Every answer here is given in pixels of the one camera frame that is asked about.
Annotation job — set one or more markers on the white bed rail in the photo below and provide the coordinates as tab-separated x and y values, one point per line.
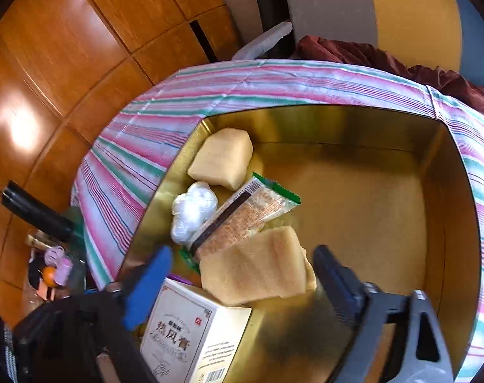
266	40

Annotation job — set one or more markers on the orange fruit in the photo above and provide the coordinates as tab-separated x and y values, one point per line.
49	276

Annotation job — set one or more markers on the cream knit glove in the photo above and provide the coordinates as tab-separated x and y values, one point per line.
254	267
222	159

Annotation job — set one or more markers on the maroon blanket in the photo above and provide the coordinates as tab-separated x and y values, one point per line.
365	54

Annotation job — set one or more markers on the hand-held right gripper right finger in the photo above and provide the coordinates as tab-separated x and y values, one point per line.
337	287

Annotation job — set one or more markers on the grey yellow blue headboard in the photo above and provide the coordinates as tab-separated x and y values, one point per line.
417	16

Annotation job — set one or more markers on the gold lined maroon box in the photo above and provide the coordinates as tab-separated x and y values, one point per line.
365	207

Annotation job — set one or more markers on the purple packet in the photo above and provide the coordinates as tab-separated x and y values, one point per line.
180	279

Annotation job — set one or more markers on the white medicine box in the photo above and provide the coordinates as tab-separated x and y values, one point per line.
194	339

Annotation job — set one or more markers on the pink plastic object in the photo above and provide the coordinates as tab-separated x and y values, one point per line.
64	270
54	255

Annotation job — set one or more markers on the wooden wardrobe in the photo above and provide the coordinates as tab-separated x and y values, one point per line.
86	48

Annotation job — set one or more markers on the clutter of small items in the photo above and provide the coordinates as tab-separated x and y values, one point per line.
77	243

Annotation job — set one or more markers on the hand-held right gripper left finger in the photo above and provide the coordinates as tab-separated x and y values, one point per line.
148	287

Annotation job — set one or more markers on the black tube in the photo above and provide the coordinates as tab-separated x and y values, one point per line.
34	211

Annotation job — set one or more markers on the white plastic bag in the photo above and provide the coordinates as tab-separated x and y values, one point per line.
194	211

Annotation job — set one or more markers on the green snack packet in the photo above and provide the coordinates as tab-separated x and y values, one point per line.
246	215

